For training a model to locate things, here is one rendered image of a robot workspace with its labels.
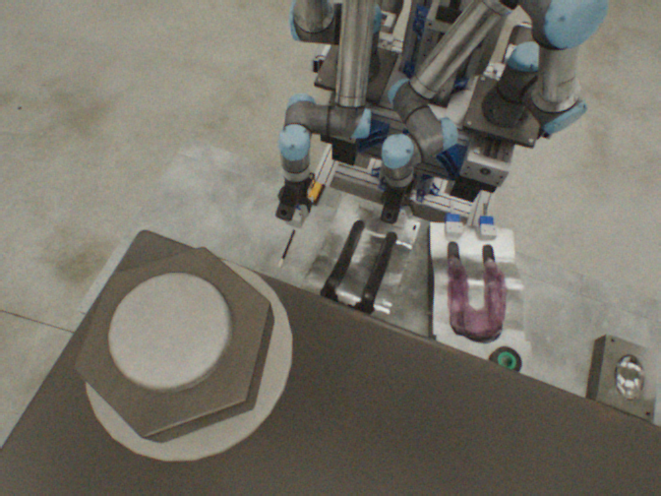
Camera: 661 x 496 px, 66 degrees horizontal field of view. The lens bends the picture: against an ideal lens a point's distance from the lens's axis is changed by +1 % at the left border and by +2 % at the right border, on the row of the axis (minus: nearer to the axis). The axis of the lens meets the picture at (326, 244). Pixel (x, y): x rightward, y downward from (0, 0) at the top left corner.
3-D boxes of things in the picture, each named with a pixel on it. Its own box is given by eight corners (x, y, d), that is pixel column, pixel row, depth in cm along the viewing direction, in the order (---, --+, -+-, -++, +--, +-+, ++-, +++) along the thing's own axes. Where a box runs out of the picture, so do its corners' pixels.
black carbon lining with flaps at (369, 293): (353, 220, 161) (355, 206, 153) (401, 237, 159) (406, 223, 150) (312, 318, 147) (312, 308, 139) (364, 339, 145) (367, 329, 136)
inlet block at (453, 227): (442, 204, 169) (446, 196, 164) (456, 205, 169) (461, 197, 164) (443, 239, 164) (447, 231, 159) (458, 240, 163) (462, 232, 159)
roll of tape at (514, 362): (488, 346, 140) (492, 343, 137) (517, 351, 140) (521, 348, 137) (487, 375, 137) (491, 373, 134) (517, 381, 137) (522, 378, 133)
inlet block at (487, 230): (474, 206, 169) (479, 198, 164) (490, 208, 169) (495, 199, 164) (476, 241, 163) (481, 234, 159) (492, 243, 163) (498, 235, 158)
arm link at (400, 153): (422, 149, 121) (390, 164, 121) (421, 171, 131) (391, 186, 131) (405, 125, 124) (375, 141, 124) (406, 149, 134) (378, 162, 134)
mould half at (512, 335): (427, 229, 168) (434, 214, 158) (507, 235, 168) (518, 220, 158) (429, 383, 147) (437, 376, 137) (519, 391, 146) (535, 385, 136)
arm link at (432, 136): (439, 98, 127) (399, 118, 127) (462, 132, 122) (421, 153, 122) (437, 117, 134) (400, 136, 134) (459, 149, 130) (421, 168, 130)
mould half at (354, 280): (341, 210, 171) (343, 189, 159) (415, 235, 167) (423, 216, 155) (282, 345, 151) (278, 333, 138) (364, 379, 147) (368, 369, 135)
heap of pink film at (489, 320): (442, 255, 158) (448, 244, 151) (500, 260, 157) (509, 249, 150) (444, 337, 147) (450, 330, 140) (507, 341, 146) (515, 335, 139)
